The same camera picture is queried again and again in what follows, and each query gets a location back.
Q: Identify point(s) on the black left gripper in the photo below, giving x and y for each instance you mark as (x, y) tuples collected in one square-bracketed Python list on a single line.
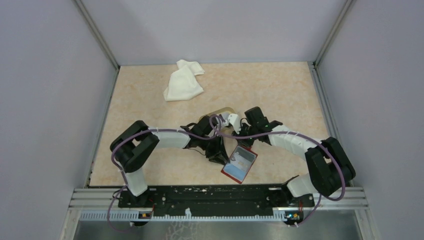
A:
[(218, 154)]

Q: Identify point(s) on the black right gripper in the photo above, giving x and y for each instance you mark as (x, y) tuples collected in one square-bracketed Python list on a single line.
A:
[(241, 141)]

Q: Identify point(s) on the red card holder wallet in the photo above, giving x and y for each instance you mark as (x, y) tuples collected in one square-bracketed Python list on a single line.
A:
[(233, 172)]

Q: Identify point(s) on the silver VIP card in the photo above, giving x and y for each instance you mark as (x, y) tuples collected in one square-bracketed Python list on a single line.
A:
[(243, 158)]

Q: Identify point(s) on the beige oval tray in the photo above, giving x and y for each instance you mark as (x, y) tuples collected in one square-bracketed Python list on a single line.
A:
[(222, 112)]

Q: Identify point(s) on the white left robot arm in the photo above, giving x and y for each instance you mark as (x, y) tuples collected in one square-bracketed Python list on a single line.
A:
[(131, 150)]

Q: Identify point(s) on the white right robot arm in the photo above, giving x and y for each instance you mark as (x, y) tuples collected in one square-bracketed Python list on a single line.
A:
[(329, 168)]

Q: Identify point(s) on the white crumpled cloth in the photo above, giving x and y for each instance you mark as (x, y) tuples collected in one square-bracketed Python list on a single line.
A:
[(183, 85)]

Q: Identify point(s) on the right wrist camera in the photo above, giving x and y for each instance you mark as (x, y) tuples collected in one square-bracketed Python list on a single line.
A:
[(234, 120)]

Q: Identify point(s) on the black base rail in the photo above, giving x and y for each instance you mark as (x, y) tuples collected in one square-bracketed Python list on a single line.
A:
[(233, 200)]

